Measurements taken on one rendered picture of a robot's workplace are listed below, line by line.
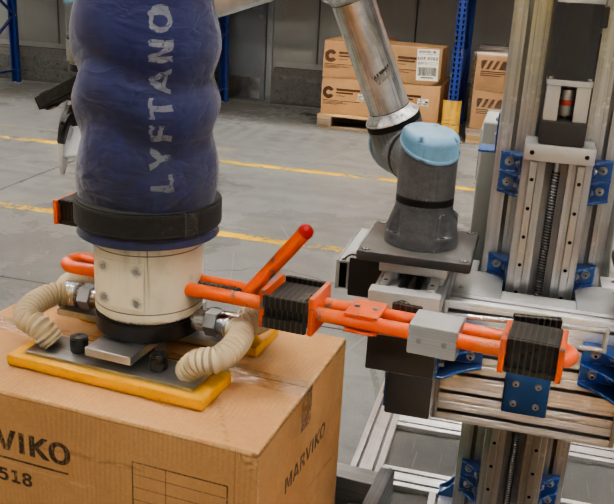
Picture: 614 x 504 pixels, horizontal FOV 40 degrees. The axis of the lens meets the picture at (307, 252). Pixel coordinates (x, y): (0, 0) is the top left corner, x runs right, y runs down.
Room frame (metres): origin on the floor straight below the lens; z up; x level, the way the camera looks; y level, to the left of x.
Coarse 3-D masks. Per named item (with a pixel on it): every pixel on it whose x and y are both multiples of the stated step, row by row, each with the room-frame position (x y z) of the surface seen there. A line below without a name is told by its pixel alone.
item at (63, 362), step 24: (72, 336) 1.18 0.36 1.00; (24, 360) 1.16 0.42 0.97; (48, 360) 1.15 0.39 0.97; (72, 360) 1.15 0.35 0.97; (96, 360) 1.15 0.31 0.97; (144, 360) 1.16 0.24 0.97; (168, 360) 1.17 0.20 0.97; (96, 384) 1.12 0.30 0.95; (120, 384) 1.10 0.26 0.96; (144, 384) 1.09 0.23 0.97; (168, 384) 1.09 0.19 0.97; (192, 384) 1.09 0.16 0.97; (216, 384) 1.11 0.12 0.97; (192, 408) 1.06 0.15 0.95
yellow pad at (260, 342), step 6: (270, 330) 1.31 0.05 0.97; (276, 330) 1.32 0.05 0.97; (258, 336) 1.28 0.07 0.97; (264, 336) 1.28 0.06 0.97; (270, 336) 1.29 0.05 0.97; (276, 336) 1.32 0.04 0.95; (186, 342) 1.28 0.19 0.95; (252, 342) 1.26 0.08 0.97; (258, 342) 1.26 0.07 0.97; (264, 342) 1.27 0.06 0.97; (270, 342) 1.29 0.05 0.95; (252, 348) 1.24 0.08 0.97; (258, 348) 1.24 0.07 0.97; (264, 348) 1.27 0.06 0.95; (246, 354) 1.24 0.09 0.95; (252, 354) 1.24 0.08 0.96; (258, 354) 1.25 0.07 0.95
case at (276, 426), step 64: (0, 320) 1.34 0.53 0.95; (64, 320) 1.35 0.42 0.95; (0, 384) 1.11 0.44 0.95; (64, 384) 1.12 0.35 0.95; (256, 384) 1.15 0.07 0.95; (320, 384) 1.21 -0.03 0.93; (0, 448) 1.09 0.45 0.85; (64, 448) 1.06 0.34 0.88; (128, 448) 1.02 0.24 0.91; (192, 448) 0.99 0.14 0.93; (256, 448) 0.97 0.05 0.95; (320, 448) 1.23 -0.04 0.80
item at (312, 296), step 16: (272, 288) 1.17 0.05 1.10; (288, 288) 1.18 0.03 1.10; (304, 288) 1.19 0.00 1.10; (320, 288) 1.16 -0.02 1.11; (272, 304) 1.13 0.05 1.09; (288, 304) 1.12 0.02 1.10; (304, 304) 1.11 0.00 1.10; (320, 304) 1.15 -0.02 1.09; (272, 320) 1.13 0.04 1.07; (288, 320) 1.12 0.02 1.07; (304, 320) 1.12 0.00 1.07
